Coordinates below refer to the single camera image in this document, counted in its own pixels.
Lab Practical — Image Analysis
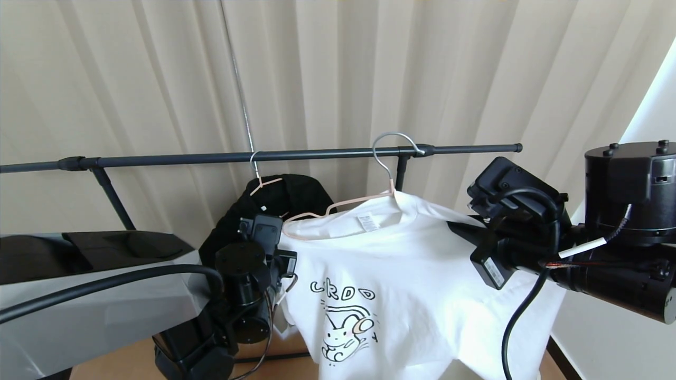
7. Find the beige curtain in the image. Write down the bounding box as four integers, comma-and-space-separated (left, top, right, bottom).
0, 0, 676, 296

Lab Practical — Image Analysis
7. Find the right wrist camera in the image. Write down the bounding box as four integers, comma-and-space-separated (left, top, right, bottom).
467, 156, 570, 227

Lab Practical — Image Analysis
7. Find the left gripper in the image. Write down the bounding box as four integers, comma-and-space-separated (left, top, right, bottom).
272, 250, 298, 279

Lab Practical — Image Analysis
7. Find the white garment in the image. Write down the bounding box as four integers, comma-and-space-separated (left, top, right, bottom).
275, 190, 567, 380

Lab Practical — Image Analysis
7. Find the black garment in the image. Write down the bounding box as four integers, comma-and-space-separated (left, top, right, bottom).
199, 173, 337, 275

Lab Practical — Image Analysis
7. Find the pink clothes hanger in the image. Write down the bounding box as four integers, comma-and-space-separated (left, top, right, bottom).
282, 131, 426, 242
249, 151, 284, 197

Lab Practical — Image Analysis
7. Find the black clothes rack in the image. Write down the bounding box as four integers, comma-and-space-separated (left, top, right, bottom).
0, 142, 523, 365

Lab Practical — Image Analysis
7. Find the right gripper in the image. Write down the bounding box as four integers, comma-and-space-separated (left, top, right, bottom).
469, 230, 552, 290

